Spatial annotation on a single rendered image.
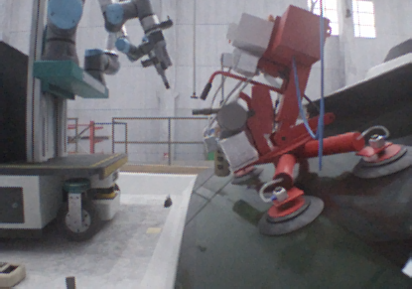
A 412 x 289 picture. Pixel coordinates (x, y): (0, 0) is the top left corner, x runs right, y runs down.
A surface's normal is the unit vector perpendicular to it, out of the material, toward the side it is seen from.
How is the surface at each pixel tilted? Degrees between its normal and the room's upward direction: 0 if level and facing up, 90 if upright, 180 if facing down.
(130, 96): 90
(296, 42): 90
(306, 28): 90
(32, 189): 90
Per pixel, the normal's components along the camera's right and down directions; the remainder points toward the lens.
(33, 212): 0.15, 0.00
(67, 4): 0.52, 0.14
